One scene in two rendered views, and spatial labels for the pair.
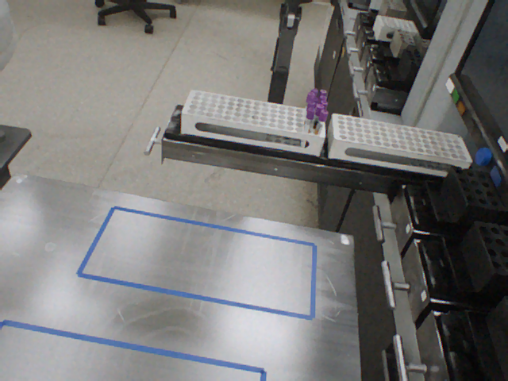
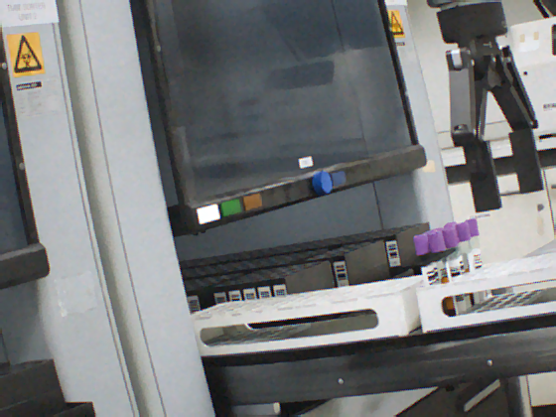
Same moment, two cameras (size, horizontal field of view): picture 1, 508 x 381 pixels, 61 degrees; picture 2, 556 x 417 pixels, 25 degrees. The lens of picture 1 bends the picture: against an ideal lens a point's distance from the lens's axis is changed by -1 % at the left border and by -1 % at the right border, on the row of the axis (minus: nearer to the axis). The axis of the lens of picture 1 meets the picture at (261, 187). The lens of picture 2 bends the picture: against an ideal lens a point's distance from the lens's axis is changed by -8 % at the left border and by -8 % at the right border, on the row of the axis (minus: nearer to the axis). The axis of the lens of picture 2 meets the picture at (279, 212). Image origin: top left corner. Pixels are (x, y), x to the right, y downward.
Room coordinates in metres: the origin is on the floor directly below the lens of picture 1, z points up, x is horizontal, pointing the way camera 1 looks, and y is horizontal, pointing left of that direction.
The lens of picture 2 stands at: (2.02, 0.59, 1.04)
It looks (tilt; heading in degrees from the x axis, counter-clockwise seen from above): 3 degrees down; 216
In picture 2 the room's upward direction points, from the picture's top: 12 degrees counter-clockwise
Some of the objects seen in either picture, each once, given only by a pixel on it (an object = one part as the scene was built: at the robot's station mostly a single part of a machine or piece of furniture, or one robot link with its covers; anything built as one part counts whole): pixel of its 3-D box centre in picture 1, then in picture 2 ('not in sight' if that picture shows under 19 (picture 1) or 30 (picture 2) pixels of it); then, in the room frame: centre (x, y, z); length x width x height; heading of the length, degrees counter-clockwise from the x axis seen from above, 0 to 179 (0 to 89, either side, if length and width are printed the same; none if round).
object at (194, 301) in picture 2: not in sight; (219, 303); (0.67, -0.51, 0.85); 0.12 x 0.02 x 0.06; 3
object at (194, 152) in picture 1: (309, 154); (454, 351); (0.80, -0.09, 0.78); 0.73 x 0.14 x 0.09; 93
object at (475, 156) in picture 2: not in sight; (471, 152); (0.88, 0.01, 1.00); 0.03 x 0.01 x 0.05; 3
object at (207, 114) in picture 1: (254, 125); (553, 288); (0.80, 0.04, 0.83); 0.30 x 0.10 x 0.06; 93
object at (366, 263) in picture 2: (481, 258); (362, 269); (0.51, -0.38, 0.85); 0.12 x 0.02 x 0.06; 2
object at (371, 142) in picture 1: (395, 148); (309, 325); (0.81, -0.27, 0.83); 0.30 x 0.10 x 0.06; 93
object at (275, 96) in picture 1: (278, 86); (526, 161); (0.73, 0.01, 0.97); 0.03 x 0.01 x 0.07; 93
